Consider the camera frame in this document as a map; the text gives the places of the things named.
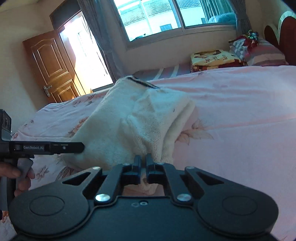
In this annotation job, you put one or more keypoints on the pink floral bed sheet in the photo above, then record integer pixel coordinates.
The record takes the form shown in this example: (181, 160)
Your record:
(242, 129)

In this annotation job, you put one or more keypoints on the sliding glass window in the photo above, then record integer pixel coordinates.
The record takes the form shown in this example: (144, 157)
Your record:
(140, 19)

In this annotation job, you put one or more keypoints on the shiny gift bow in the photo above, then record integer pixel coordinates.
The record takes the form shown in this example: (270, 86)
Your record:
(252, 36)

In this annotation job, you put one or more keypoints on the silver door handle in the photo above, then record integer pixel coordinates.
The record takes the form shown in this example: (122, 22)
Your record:
(46, 90)

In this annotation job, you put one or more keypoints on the grey curtain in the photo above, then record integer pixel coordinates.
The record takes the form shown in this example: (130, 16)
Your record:
(240, 14)
(96, 19)

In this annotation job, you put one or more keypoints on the striped purple mattress sheet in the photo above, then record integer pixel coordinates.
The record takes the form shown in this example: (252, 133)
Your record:
(155, 74)

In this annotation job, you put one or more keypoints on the grey right curtain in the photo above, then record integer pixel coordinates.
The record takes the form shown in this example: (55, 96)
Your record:
(240, 14)

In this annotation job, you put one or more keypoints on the red white wooden headboard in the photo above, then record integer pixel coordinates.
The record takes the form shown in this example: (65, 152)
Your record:
(283, 37)

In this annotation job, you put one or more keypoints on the brown wooden door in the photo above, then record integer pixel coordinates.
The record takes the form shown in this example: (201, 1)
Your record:
(50, 65)

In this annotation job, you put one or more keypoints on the yellow red folded blanket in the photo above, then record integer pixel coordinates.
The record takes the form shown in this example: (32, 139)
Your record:
(214, 59)

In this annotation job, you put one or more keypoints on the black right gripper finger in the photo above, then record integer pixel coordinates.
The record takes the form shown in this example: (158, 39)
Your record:
(154, 171)
(66, 147)
(131, 173)

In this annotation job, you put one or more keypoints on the cream striped knit sweater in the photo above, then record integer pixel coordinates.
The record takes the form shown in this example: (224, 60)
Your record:
(134, 118)

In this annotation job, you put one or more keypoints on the grey left curtain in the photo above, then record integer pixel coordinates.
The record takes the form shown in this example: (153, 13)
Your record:
(96, 19)

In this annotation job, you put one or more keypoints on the striped red grey pillow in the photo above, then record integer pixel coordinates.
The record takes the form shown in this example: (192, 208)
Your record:
(257, 53)

